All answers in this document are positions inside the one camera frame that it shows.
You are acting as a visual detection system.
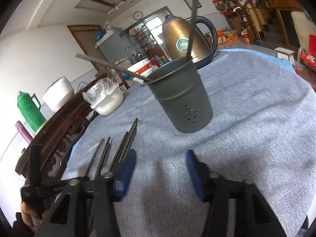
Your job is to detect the stacked white red-print bowls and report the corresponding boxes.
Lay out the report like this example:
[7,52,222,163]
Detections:
[127,59,155,83]

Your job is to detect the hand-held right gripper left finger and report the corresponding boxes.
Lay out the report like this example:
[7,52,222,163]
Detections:
[35,149,137,237]

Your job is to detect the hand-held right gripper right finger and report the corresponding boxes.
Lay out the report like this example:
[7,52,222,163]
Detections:
[186,149,288,237]

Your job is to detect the white rice cooker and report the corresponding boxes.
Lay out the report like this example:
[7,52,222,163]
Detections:
[42,76,74,113]

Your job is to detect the shelf of kitchen goods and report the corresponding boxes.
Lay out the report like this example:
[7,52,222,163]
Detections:
[128,22,158,52]

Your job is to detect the person's left hand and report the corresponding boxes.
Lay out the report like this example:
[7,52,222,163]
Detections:
[20,201,51,231]

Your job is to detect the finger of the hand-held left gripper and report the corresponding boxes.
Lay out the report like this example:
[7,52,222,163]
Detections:
[41,176,90,198]

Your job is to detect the small white stool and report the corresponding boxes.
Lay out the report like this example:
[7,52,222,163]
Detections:
[274,46,296,67]

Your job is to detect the carved dark wooden sideboard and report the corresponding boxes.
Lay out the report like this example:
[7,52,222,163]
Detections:
[15,75,131,185]

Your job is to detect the clear plastic bag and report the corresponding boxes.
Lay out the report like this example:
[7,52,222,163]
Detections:
[82,77,120,104]

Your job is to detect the green thermos jug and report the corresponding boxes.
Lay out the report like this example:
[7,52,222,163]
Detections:
[17,91,47,132]

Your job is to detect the cream upholstered chair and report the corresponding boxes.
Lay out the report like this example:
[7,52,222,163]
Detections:
[290,11,311,50]

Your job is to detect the brown wooden door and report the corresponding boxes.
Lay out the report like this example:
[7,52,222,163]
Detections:
[67,25,116,74]

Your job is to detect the white plastic bowl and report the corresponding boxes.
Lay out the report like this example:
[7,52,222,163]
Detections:
[90,86,124,116]

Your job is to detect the purple drink bottle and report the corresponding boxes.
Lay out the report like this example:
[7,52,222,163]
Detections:
[15,121,34,145]

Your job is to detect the red child chair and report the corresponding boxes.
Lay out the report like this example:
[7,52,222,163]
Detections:
[295,35,316,76]

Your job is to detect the grey refrigerator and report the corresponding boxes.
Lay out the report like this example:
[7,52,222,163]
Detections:
[95,27,139,65]

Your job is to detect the bronze electric kettle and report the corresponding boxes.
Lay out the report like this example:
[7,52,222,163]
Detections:
[162,15,218,70]

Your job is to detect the grey metal utensil holder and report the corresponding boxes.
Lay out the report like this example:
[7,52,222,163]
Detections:
[146,58,214,134]

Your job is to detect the wooden staircase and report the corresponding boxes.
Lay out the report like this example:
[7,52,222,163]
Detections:
[241,0,304,48]

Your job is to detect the framed wall picture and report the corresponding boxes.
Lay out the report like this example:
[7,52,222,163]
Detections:
[183,0,201,10]

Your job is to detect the grey tablecloth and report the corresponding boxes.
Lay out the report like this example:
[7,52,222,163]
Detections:
[62,51,316,237]

